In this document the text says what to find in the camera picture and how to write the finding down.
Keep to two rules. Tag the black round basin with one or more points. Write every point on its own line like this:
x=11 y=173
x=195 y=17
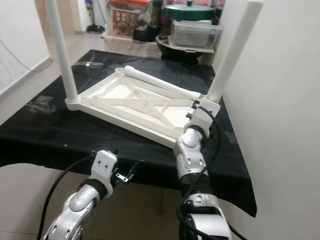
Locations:
x=185 y=56

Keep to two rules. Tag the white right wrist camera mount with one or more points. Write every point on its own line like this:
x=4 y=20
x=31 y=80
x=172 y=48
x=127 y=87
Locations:
x=206 y=116

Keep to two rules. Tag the black tablecloth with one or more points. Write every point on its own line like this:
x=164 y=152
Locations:
x=55 y=145

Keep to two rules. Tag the orange lidded clear bin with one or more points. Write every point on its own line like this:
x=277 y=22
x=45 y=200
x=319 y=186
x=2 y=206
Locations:
x=127 y=2

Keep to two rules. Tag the beige cloth covered crate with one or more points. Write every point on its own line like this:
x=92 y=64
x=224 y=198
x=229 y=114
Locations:
x=130 y=46

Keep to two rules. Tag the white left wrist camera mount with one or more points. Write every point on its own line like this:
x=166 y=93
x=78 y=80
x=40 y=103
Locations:
x=104 y=165

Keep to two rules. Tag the white plastic table top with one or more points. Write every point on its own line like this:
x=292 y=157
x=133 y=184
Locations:
x=120 y=102

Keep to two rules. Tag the red patterned box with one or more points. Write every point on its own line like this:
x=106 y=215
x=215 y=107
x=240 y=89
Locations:
x=126 y=22

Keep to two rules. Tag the black floor mop head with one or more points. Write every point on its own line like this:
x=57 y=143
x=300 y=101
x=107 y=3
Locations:
x=96 y=30

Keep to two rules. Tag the white fridge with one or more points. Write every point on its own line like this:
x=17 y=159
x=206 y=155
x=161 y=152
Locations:
x=99 y=12

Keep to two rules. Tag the clear tape strip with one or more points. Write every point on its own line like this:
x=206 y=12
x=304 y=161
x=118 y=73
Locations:
x=94 y=65

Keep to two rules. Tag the clear plastic storage box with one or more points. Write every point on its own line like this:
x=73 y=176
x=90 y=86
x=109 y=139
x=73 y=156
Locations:
x=195 y=35

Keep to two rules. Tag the clear tape cross patch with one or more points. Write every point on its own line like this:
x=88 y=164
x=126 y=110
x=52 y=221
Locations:
x=46 y=104

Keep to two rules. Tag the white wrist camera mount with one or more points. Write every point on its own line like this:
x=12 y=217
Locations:
x=206 y=116
x=104 y=165

